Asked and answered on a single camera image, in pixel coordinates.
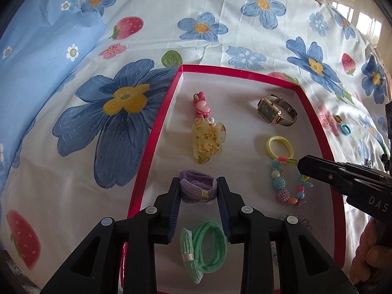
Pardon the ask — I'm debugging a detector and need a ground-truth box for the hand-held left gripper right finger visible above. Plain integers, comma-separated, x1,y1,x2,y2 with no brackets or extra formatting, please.
216,176,357,294

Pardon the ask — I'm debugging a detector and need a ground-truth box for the blue pillow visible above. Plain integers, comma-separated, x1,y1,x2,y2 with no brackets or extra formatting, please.
0,0,106,173

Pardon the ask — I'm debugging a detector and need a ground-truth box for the green sequin bead bracelet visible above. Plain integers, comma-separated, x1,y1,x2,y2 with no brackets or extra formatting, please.
269,214,313,258

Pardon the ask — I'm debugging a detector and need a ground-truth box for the yellow hair tie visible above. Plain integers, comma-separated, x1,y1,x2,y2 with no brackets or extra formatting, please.
266,135,295,160

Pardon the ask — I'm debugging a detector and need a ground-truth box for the gold wristwatch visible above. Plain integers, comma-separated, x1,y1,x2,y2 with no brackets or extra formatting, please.
257,94,298,127

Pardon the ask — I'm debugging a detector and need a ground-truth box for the colourful bead bracelet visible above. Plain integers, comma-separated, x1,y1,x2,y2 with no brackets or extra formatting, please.
269,156,315,206

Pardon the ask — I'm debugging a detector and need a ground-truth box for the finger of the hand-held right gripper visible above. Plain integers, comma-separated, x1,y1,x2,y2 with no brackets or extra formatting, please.
335,161,392,186
298,155,359,198

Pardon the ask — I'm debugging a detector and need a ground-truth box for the pink heart hair clip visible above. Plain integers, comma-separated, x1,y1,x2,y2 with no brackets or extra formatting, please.
192,91,217,126

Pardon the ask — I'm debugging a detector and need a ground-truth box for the red shallow box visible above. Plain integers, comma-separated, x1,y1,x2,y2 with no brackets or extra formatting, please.
118,64,347,294

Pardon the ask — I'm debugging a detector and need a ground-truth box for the green bow hair tie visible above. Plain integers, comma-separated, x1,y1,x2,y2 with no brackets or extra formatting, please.
180,221,228,284

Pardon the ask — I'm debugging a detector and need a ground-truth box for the yellow translucent claw clip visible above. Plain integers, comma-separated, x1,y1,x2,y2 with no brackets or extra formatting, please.
190,119,228,164

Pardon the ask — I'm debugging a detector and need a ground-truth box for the floral bedsheet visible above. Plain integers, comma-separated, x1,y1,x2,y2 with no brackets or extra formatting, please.
0,0,392,282

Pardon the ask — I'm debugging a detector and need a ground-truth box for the purple bow hair tie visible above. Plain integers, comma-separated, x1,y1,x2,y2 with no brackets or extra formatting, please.
178,169,219,204

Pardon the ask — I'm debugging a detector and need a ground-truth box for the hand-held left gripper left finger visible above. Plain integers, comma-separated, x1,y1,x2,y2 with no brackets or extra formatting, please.
40,177,182,294

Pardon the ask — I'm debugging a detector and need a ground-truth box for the person's right hand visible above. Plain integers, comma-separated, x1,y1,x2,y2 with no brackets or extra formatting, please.
349,217,392,289

